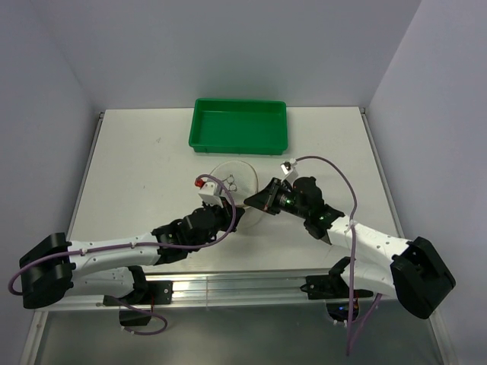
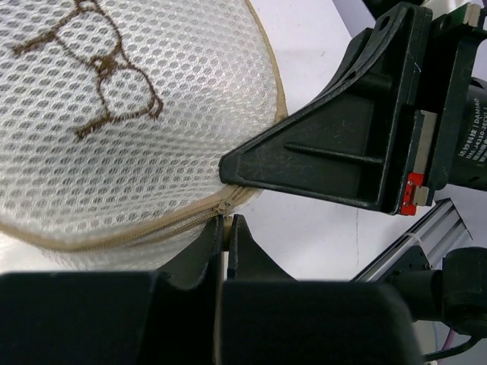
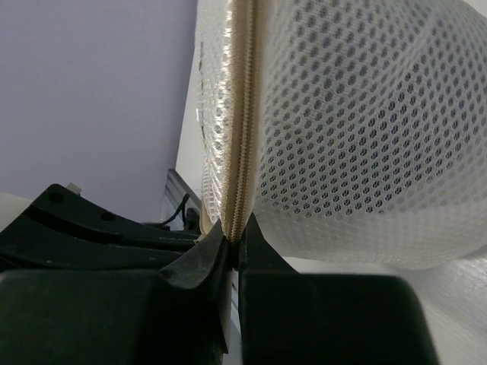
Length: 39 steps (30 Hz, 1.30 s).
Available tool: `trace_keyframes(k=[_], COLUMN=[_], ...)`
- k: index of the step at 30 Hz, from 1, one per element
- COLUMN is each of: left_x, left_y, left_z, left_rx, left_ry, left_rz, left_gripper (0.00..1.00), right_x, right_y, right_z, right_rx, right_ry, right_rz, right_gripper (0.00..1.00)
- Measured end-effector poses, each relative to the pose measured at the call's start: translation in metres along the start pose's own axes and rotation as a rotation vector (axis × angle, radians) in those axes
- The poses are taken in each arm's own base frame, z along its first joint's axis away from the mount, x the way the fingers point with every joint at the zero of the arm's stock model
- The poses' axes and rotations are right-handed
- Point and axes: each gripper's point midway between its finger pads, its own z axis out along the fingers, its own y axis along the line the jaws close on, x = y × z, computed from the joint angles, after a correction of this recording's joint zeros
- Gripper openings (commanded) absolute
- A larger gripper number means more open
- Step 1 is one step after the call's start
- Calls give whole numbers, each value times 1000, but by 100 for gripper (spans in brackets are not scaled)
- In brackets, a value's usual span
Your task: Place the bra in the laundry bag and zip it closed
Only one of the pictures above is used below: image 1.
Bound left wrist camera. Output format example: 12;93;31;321
195;178;223;207

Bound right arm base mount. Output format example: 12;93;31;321
300;275;374;324

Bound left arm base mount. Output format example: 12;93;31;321
103;281;173;336

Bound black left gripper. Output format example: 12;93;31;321
190;195;244;252

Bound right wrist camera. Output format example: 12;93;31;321
280;158;299;186

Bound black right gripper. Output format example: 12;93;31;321
245;177;309;219

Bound green plastic tray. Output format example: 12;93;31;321
189;98;288;156

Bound aluminium frame rail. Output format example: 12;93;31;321
36;265;437;313

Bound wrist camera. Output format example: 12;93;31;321
195;178;223;207
280;158;299;186

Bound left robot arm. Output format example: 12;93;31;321
19;202;245;309

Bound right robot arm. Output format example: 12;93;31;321
244;177;456;319

